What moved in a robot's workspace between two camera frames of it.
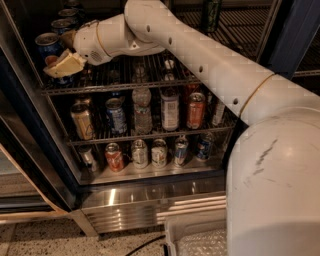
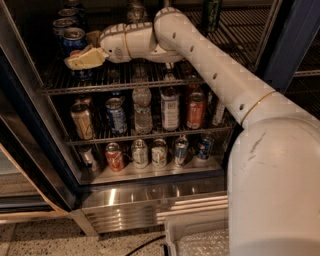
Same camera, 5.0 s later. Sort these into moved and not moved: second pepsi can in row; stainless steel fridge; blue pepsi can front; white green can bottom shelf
Moved: blue pepsi can front
Not moved: second pepsi can in row; stainless steel fridge; white green can bottom shelf
